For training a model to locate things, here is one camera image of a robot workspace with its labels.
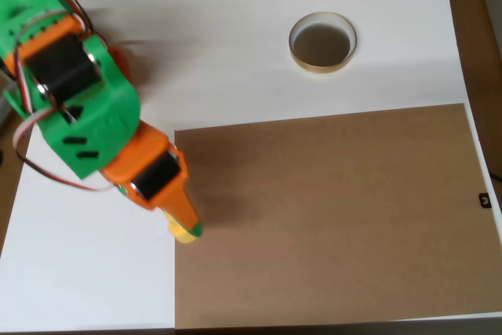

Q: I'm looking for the small yellow plastic piece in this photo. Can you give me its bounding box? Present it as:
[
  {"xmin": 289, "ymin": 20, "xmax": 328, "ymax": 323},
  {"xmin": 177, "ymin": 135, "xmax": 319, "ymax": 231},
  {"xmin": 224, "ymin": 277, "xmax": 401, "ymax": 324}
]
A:
[{"xmin": 167, "ymin": 213, "xmax": 203, "ymax": 246}]

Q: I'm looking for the round shallow metal dish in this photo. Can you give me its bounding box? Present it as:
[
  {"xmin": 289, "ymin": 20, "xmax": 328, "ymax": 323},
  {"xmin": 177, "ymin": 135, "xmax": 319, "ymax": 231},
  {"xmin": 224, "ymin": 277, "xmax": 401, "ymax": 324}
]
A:
[{"xmin": 288, "ymin": 11, "xmax": 358, "ymax": 75}]

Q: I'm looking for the white red servo cable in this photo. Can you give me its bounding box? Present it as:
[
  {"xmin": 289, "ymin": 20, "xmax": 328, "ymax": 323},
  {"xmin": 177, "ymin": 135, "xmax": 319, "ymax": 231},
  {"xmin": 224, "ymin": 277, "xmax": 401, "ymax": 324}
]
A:
[{"xmin": 13, "ymin": 113, "xmax": 118, "ymax": 194}]

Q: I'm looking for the brown fibreboard sheet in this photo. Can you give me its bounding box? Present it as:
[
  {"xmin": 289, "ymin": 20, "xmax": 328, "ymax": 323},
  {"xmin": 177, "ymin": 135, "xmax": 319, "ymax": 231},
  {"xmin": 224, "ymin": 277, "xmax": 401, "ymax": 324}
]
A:
[{"xmin": 173, "ymin": 103, "xmax": 502, "ymax": 330}]

